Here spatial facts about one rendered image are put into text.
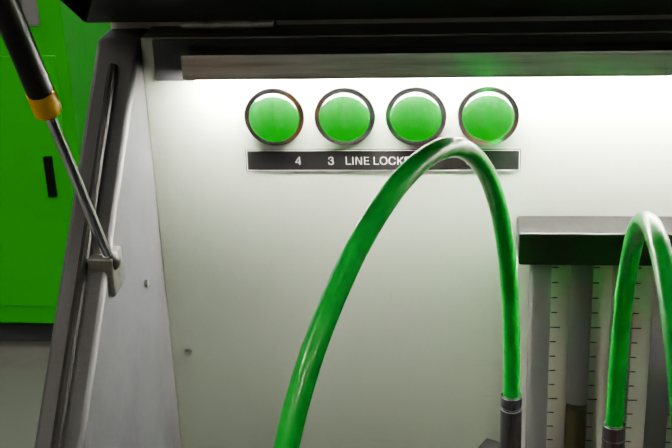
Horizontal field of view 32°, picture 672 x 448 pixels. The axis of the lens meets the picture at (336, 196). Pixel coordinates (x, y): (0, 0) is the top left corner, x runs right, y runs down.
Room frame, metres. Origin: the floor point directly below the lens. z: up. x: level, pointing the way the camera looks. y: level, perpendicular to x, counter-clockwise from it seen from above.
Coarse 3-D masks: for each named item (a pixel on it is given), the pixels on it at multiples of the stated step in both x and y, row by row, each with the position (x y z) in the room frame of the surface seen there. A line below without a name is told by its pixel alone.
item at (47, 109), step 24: (0, 0) 0.72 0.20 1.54; (0, 24) 0.73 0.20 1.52; (24, 24) 0.73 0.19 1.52; (24, 48) 0.73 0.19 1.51; (24, 72) 0.74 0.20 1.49; (48, 96) 0.75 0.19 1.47; (48, 120) 0.76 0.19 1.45; (72, 168) 0.79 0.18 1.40; (96, 216) 0.81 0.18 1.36; (96, 240) 0.82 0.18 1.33; (96, 264) 0.82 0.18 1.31; (120, 264) 0.84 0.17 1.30; (120, 288) 0.84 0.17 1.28
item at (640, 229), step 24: (648, 216) 0.70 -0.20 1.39; (624, 240) 0.77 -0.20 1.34; (648, 240) 0.67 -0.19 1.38; (624, 264) 0.78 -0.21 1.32; (624, 288) 0.79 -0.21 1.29; (624, 312) 0.79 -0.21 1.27; (624, 336) 0.80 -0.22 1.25; (624, 360) 0.80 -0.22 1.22; (624, 384) 0.81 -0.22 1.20; (624, 432) 0.81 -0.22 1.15
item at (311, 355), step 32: (416, 160) 0.69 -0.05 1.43; (480, 160) 0.78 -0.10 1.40; (384, 192) 0.66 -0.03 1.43; (352, 256) 0.61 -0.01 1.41; (512, 256) 0.84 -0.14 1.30; (512, 288) 0.85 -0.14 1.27; (320, 320) 0.58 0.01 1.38; (512, 320) 0.85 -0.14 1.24; (320, 352) 0.57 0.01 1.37; (512, 352) 0.85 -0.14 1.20; (512, 384) 0.85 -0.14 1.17; (288, 416) 0.55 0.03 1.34
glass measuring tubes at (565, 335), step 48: (528, 240) 0.90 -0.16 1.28; (576, 240) 0.89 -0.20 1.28; (528, 288) 0.93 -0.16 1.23; (576, 288) 0.90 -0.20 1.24; (528, 336) 0.91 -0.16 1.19; (576, 336) 0.90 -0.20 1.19; (528, 384) 0.91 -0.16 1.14; (576, 384) 0.90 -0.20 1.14; (528, 432) 0.91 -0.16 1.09; (576, 432) 0.90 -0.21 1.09
